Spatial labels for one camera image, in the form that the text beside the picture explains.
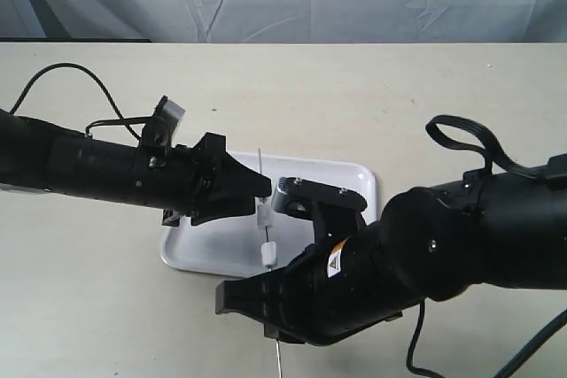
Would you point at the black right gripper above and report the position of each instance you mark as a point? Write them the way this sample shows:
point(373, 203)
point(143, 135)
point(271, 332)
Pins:
point(325, 297)

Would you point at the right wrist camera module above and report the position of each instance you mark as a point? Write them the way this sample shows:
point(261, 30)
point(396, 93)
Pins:
point(335, 212)

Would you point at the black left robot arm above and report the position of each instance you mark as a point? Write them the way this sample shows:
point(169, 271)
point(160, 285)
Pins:
point(38, 155)

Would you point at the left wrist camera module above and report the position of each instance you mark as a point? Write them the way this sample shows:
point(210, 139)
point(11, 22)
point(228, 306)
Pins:
point(159, 129)

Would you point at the white foam cube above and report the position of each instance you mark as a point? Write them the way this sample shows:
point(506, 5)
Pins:
point(268, 252)
point(264, 216)

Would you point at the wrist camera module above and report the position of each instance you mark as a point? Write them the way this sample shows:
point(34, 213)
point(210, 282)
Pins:
point(335, 212)
point(159, 129)

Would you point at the thin metal skewer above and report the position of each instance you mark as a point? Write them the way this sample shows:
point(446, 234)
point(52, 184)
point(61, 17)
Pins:
point(264, 200)

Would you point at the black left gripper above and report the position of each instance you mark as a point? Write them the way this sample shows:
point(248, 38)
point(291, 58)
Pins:
point(208, 161)

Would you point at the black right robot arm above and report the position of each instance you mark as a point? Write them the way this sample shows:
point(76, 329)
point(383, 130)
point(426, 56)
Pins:
point(505, 230)

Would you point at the white plastic tray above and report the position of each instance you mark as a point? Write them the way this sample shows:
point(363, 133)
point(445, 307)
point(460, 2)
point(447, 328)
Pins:
point(231, 247)

